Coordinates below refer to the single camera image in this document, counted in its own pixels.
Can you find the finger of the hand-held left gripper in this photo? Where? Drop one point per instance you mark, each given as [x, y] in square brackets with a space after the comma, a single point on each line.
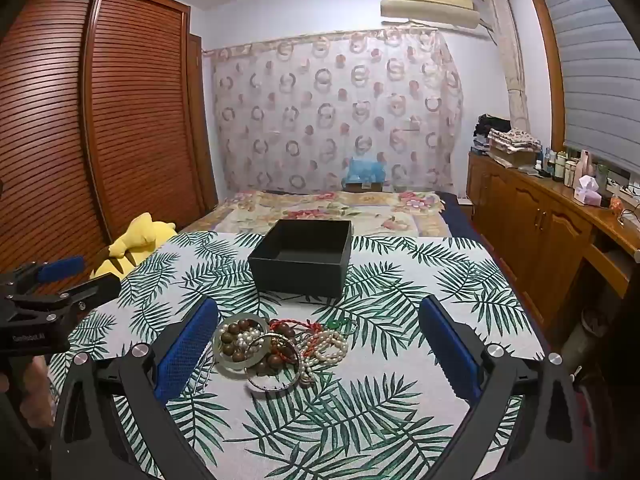
[60, 268]
[95, 291]

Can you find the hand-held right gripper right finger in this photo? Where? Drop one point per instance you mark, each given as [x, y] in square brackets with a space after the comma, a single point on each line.
[450, 352]

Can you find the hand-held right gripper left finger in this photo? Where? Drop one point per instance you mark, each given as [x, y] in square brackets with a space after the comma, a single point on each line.
[185, 347]

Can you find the pale jade bangle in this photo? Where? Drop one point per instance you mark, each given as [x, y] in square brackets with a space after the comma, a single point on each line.
[232, 366]

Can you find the silver bangle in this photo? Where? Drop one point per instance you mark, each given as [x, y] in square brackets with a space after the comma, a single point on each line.
[270, 388]

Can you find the black square box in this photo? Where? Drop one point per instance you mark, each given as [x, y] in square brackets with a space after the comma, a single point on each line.
[295, 275]

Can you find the person's left hand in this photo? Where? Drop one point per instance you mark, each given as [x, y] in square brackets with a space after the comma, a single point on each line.
[39, 390]

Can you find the yellow plush toy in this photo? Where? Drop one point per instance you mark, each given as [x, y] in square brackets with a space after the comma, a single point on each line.
[140, 240]

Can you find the leaf print tablecloth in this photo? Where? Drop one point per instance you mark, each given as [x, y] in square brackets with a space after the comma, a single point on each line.
[300, 435]

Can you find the wooden sideboard cabinet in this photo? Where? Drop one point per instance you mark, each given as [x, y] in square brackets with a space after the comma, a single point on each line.
[525, 220]

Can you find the floral bed blanket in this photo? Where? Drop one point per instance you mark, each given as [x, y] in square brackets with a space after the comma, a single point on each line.
[280, 210]

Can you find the brown slatted wooden wardrobe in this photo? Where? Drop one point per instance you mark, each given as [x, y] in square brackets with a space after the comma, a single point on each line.
[125, 110]

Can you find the small cardboard box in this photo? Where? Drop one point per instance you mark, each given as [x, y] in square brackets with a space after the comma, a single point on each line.
[364, 187]

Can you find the blue plastic bag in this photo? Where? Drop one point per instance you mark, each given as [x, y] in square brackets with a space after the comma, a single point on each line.
[365, 170]

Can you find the pink tissue box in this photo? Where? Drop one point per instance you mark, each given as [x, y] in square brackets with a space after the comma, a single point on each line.
[586, 191]

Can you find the group of toiletry bottles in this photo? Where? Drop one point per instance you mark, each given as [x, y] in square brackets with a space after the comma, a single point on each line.
[562, 167]

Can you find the folded floral cloth stack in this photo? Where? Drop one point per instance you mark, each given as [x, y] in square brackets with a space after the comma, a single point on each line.
[515, 139]

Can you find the dark folded clothes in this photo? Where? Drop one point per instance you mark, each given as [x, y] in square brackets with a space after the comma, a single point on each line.
[492, 125]

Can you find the white power strip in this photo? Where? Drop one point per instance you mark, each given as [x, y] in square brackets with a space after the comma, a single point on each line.
[625, 190]

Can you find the tied beige curtain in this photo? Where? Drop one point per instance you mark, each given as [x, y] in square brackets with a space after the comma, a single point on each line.
[517, 85]

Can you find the grey window blind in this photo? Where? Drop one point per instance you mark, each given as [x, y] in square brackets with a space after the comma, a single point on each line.
[590, 85]

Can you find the beige wall air conditioner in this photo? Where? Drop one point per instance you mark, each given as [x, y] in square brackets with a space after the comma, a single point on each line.
[425, 10]

